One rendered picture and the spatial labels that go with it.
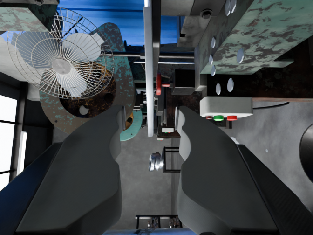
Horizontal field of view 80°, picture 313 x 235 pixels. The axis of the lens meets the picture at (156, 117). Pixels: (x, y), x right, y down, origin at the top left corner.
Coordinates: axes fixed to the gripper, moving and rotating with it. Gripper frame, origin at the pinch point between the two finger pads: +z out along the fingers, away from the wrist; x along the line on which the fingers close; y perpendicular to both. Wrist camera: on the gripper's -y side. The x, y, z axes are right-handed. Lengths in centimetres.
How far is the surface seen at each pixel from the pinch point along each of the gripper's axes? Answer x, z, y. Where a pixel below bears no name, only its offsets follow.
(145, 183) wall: -12, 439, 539
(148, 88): -0.2, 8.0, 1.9
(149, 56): -0.2, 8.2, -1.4
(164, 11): 2.4, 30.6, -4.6
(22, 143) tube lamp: -226, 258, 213
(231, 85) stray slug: 13.3, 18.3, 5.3
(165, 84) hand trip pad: 5, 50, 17
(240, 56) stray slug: 13.3, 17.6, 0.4
